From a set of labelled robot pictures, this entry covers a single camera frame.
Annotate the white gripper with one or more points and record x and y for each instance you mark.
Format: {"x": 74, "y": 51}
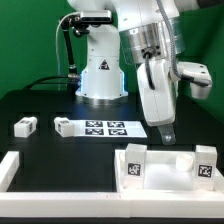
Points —
{"x": 158, "y": 89}

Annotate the white square tabletop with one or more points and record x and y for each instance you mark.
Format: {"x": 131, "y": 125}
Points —
{"x": 165, "y": 171}

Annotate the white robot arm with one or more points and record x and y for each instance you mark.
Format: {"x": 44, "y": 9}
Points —
{"x": 150, "y": 40}

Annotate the white fiducial tag sheet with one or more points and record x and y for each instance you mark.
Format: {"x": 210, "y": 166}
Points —
{"x": 111, "y": 129}

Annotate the white U-shaped fence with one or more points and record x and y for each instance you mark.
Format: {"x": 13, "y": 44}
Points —
{"x": 128, "y": 204}

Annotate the camera on black mount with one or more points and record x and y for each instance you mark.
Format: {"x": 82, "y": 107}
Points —
{"x": 80, "y": 21}

